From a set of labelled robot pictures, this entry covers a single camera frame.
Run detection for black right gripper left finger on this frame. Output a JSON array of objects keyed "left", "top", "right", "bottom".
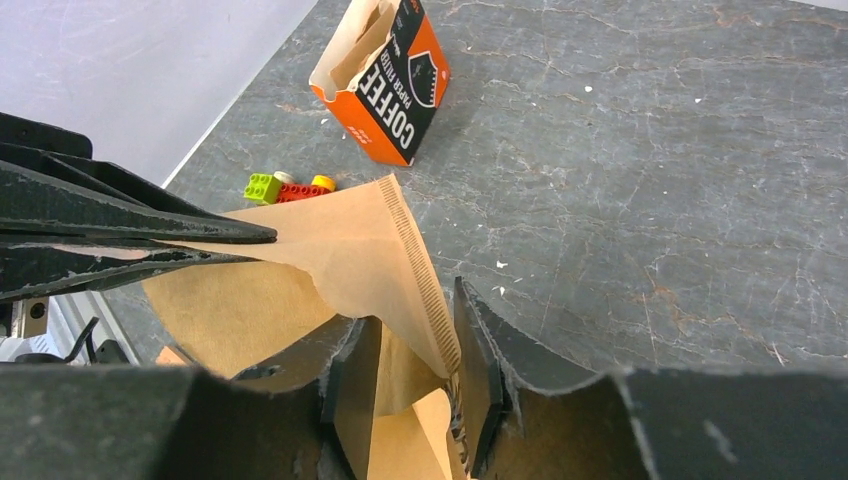
[{"left": 1, "top": 316, "right": 382, "bottom": 479}]

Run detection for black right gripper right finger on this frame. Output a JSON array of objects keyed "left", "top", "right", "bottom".
[{"left": 454, "top": 279, "right": 847, "bottom": 479}]

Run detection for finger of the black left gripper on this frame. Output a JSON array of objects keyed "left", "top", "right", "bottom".
[
  {"left": 1, "top": 114, "right": 277, "bottom": 244},
  {"left": 1, "top": 239, "right": 249, "bottom": 302}
]

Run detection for brown paper coffee filter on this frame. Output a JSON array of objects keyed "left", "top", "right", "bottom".
[{"left": 367, "top": 389, "right": 467, "bottom": 480}]

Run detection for glass dripper with wooden collar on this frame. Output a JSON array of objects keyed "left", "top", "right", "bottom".
[{"left": 443, "top": 374, "right": 471, "bottom": 478}]

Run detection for orange coffee filter box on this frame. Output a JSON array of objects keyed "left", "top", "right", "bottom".
[{"left": 309, "top": 1, "right": 451, "bottom": 166}]

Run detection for wooden rectangular block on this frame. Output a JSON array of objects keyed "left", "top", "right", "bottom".
[{"left": 155, "top": 346, "right": 193, "bottom": 366}]

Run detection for red toy brick car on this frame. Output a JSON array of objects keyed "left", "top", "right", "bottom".
[{"left": 243, "top": 171, "right": 336, "bottom": 206}]

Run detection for brown filters in box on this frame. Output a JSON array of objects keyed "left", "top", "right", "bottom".
[{"left": 330, "top": 1, "right": 397, "bottom": 91}]

